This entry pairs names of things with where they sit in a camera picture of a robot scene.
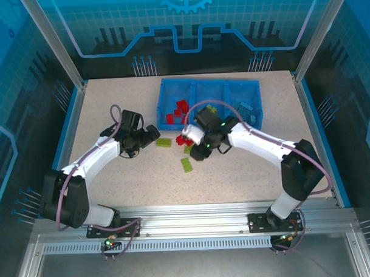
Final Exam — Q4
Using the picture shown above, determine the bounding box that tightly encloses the blue three-compartment plastic tray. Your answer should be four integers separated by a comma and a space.
154, 75, 264, 134

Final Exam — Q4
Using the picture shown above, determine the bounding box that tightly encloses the blue table edge trim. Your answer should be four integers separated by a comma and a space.
298, 77, 353, 210
33, 86, 87, 218

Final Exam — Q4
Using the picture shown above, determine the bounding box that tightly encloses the small controller board with LED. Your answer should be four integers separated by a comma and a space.
100, 236, 123, 251
272, 231, 300, 245

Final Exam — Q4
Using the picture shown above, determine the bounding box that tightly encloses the grey metal bottom plate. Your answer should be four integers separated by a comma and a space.
33, 244, 361, 277

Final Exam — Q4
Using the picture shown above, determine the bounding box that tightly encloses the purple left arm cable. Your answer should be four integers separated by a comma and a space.
52, 103, 143, 262

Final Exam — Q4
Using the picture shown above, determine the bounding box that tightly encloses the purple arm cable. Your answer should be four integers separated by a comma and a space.
52, 103, 143, 262
182, 95, 335, 258

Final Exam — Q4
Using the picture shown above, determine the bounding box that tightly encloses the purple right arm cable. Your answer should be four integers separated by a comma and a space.
182, 95, 335, 258

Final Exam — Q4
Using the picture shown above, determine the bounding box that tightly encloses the aluminium mounting rail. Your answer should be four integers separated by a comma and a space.
32, 197, 358, 244

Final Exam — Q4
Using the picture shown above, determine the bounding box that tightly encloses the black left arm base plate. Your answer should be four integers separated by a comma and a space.
86, 217, 143, 240

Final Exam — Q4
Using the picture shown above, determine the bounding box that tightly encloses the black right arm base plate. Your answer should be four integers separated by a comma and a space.
247, 210, 304, 234

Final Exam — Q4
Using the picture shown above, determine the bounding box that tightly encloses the slotted grey cable duct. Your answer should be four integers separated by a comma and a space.
41, 234, 273, 256

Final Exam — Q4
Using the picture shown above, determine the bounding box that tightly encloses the aluminium frame post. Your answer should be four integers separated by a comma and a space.
18, 0, 88, 91
290, 0, 355, 83

